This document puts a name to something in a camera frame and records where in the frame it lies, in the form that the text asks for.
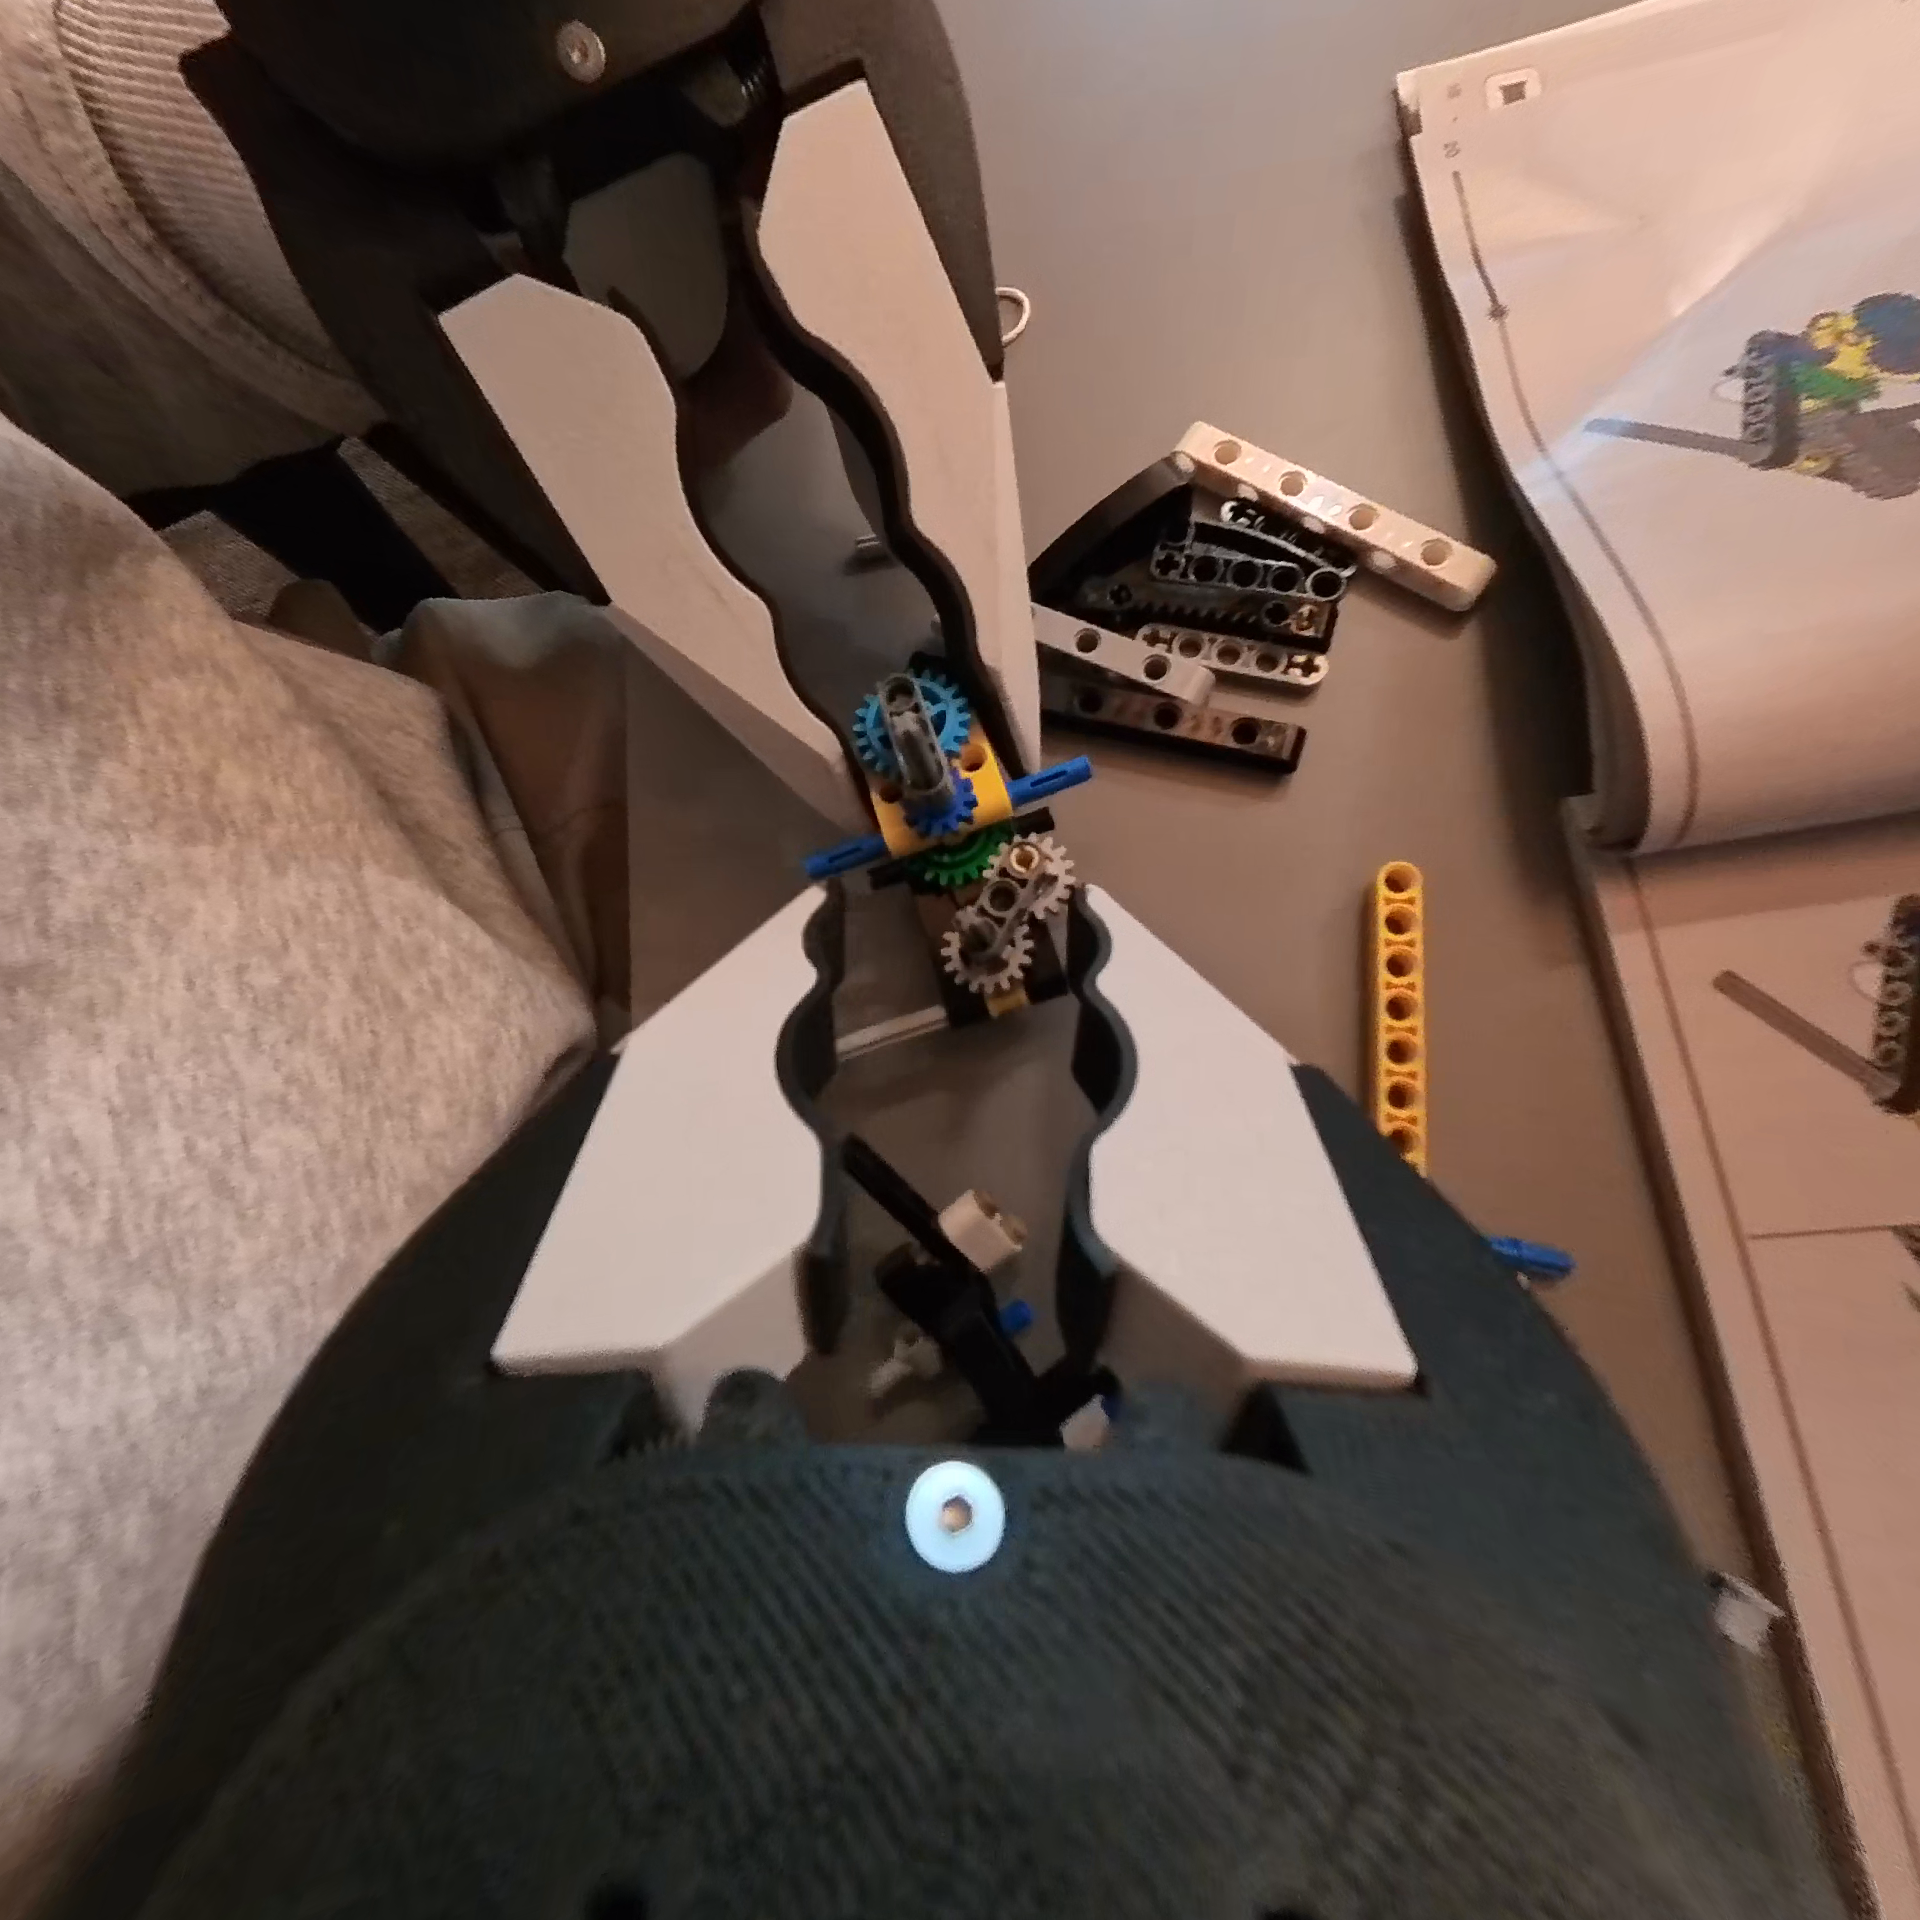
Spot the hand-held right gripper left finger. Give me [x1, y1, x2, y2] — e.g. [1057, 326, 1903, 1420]
[489, 882, 853, 1434]

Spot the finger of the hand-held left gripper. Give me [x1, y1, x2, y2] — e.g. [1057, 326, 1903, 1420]
[439, 274, 872, 827]
[743, 78, 1046, 764]

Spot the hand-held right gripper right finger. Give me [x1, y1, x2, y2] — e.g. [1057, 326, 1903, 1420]
[1057, 882, 1422, 1443]

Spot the colourful lego gear assembly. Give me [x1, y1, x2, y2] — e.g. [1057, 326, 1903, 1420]
[801, 655, 1100, 1023]

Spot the person's left forearm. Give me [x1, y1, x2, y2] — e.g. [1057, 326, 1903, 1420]
[0, 0, 383, 453]

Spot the black curved lego piece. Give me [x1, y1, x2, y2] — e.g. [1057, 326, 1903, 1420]
[1026, 461, 1201, 602]

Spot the long yellow lego beam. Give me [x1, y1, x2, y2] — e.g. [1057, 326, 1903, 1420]
[1359, 862, 1430, 1175]

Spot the short white lego beam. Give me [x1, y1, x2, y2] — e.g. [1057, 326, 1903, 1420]
[1031, 603, 1220, 710]

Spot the short black lego beam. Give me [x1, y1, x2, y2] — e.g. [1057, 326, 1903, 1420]
[1218, 499, 1359, 560]

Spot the light grey thin lego liftarm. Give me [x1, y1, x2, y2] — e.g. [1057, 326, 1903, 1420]
[1135, 624, 1334, 688]

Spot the long black lego beam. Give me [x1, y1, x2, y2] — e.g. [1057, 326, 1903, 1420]
[1034, 672, 1310, 778]

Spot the lego instruction booklet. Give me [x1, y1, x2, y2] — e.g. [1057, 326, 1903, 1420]
[1391, 0, 1920, 1920]

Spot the person's grey sweatshirt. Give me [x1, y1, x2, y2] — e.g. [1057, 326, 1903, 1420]
[0, 411, 601, 1920]

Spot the black lego frame assembly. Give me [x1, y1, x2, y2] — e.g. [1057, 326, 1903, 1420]
[836, 1132, 1125, 1454]

